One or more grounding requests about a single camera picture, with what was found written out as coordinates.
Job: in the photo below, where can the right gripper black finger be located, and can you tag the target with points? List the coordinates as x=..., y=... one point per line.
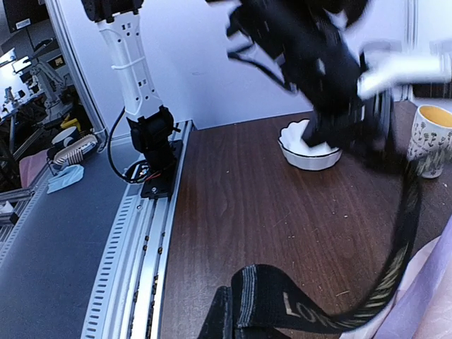
x=218, y=322

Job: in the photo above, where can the striped background cup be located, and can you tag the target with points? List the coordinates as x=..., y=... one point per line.
x=69, y=147

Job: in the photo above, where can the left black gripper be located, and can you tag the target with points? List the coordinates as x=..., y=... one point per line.
x=307, y=46

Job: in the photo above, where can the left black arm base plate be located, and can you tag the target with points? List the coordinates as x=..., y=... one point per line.
x=160, y=183

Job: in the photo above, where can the left aluminium corner post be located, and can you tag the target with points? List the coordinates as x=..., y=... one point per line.
x=68, y=50

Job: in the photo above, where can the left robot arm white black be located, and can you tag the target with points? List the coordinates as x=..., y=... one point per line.
x=150, y=122

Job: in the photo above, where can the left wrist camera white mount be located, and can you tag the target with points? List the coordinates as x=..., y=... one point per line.
x=389, y=66

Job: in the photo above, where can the aluminium front rail frame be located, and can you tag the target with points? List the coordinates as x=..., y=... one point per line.
x=126, y=298

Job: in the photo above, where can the white scalloped bowl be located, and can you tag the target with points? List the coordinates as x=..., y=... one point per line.
x=300, y=155

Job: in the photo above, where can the white floral mug yellow inside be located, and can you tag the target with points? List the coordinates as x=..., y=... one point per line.
x=431, y=131

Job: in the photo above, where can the blue face mask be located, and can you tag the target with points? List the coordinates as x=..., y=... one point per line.
x=67, y=177

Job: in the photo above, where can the purple wrapping paper sheet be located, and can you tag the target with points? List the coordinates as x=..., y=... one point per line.
x=421, y=307

